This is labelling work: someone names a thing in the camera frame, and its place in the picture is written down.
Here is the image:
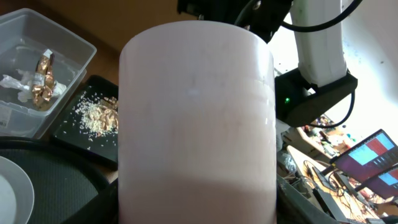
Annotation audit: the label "white tissue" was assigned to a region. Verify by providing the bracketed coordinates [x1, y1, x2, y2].
[0, 68, 68, 103]

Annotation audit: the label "laptop with lit screen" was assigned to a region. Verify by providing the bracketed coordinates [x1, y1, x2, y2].
[330, 129, 397, 199]

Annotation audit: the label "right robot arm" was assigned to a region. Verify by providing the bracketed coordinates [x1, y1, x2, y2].
[177, 0, 362, 128]

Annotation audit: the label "cluttered background desk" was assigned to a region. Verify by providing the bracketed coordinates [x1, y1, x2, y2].
[281, 128, 381, 222]

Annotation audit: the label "grey plate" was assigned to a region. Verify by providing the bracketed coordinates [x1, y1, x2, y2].
[1, 157, 35, 224]

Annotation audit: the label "round black tray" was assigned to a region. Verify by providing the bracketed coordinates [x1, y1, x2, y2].
[1, 137, 111, 223]

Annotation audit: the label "clear plastic bin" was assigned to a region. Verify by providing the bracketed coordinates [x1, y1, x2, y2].
[1, 8, 96, 139]

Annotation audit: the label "black rectangular tray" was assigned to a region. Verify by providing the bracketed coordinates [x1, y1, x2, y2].
[49, 75, 118, 170]

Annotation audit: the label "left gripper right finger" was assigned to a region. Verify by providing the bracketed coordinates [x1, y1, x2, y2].
[277, 175, 338, 224]

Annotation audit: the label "pink cup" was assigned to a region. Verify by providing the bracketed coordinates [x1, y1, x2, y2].
[118, 21, 277, 224]

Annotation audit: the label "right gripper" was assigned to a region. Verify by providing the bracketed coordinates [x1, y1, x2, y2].
[177, 0, 293, 43]

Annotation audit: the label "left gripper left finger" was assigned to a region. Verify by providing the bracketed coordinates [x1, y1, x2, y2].
[62, 179, 119, 224]

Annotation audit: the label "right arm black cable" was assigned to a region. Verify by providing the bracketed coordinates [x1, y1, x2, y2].
[234, 0, 363, 129]

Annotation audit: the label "food scraps with rice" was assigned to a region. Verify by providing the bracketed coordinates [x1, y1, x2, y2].
[58, 91, 119, 151]

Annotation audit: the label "gold snack wrapper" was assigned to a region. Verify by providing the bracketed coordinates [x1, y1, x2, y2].
[31, 49, 55, 110]

